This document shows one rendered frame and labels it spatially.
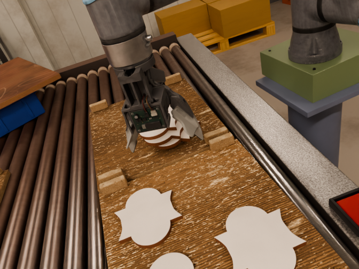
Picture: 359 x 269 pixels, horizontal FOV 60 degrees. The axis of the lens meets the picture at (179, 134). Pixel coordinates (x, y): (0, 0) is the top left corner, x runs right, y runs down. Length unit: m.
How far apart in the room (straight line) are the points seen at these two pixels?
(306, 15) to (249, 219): 0.60
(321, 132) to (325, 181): 0.46
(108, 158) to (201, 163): 0.26
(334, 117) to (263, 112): 0.31
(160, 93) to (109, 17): 0.15
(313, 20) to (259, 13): 2.87
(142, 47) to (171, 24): 3.43
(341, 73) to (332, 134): 0.23
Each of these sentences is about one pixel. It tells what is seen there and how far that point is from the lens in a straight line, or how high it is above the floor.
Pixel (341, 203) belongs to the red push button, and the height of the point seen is 0.93.
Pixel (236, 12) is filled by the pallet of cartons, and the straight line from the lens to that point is 3.69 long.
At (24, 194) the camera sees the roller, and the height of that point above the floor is 0.92.
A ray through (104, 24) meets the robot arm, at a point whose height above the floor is 1.30.
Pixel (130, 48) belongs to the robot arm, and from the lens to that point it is 0.50.
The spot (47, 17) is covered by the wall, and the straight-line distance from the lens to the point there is 4.25.
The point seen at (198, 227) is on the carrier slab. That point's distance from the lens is 0.60.
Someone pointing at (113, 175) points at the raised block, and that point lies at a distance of 0.74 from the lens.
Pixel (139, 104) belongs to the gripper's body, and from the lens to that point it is 0.52.
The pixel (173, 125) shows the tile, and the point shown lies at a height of 0.98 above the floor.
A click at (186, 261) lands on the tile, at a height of 0.95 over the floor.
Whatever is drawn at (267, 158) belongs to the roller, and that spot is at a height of 0.92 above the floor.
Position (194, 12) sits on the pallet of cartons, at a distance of 3.99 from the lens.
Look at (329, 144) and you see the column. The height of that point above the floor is 0.66.
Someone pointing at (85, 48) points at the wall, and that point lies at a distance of 4.34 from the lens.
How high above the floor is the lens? 1.40
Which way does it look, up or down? 35 degrees down
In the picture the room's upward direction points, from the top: 17 degrees counter-clockwise
